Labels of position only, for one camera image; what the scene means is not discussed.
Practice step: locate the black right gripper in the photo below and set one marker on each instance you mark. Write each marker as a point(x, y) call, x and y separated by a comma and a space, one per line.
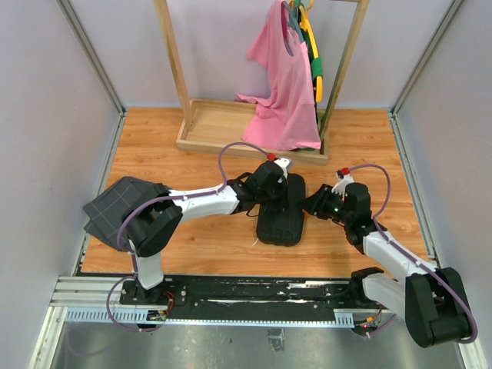
point(316, 203)

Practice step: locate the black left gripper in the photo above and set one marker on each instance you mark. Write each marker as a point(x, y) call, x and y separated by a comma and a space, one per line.
point(283, 186)

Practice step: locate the black plastic tool case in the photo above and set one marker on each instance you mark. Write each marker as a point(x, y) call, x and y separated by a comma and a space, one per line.
point(281, 223)

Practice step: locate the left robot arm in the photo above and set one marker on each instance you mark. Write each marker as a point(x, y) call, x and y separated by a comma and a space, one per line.
point(152, 220)

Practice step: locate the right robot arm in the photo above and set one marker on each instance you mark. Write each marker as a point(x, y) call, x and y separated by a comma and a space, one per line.
point(432, 301)

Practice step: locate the pink t-shirt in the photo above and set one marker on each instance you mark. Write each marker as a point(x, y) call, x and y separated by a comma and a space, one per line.
point(286, 119)

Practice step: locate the wooden clothes rack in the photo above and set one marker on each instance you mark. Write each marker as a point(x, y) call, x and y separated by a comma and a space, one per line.
point(210, 124)

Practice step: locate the dark grey folded cloth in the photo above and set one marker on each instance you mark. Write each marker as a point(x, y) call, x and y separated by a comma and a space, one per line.
point(106, 211)

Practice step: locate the green yellow hangers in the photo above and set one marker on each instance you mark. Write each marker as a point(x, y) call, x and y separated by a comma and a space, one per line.
point(301, 15)

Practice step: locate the grey cable duct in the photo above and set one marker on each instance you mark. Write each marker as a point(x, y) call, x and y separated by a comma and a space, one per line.
point(145, 316)

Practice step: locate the left aluminium frame post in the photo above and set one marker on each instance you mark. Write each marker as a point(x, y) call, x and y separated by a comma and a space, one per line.
point(74, 21)

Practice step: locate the aluminium frame post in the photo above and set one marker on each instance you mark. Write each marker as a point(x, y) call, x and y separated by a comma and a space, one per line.
point(74, 21)
point(431, 47)

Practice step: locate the right aluminium frame post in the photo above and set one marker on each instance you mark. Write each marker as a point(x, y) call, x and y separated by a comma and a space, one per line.
point(431, 47)

